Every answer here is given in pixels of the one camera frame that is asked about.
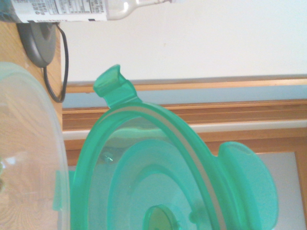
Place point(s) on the hint water bottle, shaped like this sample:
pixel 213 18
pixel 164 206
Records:
pixel 60 9

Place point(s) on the green translucent round lid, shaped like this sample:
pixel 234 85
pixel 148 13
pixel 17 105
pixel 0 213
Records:
pixel 168 179

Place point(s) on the dark round kettle base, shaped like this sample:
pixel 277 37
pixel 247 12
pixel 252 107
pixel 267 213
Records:
pixel 36 45

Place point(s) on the clear plastic food bowl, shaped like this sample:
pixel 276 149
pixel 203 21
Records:
pixel 36 143

